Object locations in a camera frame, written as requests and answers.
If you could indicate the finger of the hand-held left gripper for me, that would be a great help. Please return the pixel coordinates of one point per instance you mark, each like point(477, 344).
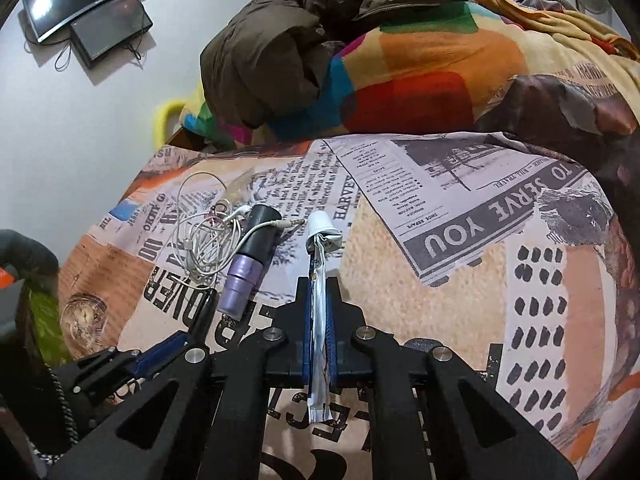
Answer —
point(160, 355)
point(205, 312)

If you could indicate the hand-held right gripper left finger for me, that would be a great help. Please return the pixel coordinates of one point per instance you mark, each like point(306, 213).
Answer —
point(301, 340)

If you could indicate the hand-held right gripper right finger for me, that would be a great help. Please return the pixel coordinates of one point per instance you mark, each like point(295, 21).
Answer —
point(334, 355)

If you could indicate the squeezed white toothpaste tube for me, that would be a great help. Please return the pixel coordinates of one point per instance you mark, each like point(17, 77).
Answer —
point(318, 310)

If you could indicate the purple and black tube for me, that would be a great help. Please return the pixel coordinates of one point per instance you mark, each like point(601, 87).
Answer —
point(245, 275)

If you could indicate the green leaf pattern box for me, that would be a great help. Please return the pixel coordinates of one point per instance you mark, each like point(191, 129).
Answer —
point(47, 325)

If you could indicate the newspaper print duvet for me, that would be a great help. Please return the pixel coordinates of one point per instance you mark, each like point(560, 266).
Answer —
point(450, 285)

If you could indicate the dark grey bag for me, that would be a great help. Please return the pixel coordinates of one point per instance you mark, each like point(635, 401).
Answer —
point(30, 255)

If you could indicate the yellow foam tube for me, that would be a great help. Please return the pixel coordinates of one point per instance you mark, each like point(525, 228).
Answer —
point(162, 120)

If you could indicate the olive green jacket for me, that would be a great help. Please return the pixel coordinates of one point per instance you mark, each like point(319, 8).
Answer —
point(265, 50)

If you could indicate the colourful checkered blanket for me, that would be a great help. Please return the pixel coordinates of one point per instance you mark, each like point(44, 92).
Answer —
point(425, 90)

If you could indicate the tan yellow blanket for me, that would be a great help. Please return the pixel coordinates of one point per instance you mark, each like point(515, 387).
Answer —
point(560, 30)

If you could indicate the small black wall monitor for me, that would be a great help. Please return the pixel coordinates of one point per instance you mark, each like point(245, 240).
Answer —
point(110, 30)

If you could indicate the black wall television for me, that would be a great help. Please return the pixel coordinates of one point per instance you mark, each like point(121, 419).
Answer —
point(75, 0)

